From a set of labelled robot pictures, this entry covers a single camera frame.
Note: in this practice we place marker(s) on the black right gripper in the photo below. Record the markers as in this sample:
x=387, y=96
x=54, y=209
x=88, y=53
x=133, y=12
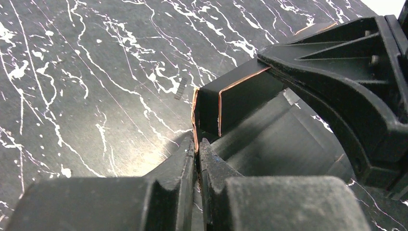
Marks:
x=355, y=76

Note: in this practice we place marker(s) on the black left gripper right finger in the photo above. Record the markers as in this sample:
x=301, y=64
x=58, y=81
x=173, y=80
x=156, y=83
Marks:
x=233, y=202

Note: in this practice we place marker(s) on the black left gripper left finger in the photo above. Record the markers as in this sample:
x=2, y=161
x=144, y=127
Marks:
x=161, y=200

